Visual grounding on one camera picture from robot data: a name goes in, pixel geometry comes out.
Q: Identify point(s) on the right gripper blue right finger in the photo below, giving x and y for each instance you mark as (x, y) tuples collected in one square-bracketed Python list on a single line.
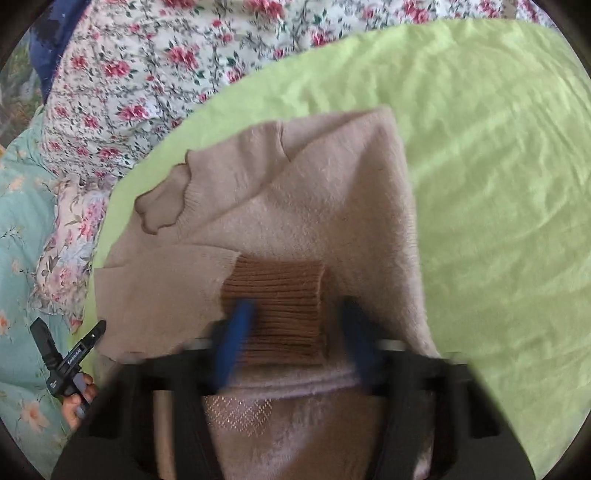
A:
[(362, 336)]

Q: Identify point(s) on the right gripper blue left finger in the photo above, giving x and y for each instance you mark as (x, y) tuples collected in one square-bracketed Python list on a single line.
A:
[(227, 340)]

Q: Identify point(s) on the beige knit sweater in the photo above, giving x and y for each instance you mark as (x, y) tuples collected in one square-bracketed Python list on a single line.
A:
[(295, 215)]

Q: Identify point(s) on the person's left hand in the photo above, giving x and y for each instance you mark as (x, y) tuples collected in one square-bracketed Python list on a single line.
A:
[(71, 404)]

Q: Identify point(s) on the teal floral quilt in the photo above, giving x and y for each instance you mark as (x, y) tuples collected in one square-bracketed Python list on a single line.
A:
[(29, 413)]

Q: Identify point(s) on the pink pastel floral pillow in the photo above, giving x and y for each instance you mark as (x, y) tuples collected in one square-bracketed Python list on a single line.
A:
[(63, 269)]

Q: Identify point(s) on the lime green bed sheet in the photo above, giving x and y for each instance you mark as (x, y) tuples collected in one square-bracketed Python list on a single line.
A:
[(495, 117)]

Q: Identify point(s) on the red rose floral quilt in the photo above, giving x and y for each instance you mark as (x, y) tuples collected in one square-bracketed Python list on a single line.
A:
[(129, 72)]

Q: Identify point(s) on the dark blue cloth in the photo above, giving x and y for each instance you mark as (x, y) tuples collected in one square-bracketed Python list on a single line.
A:
[(50, 36)]

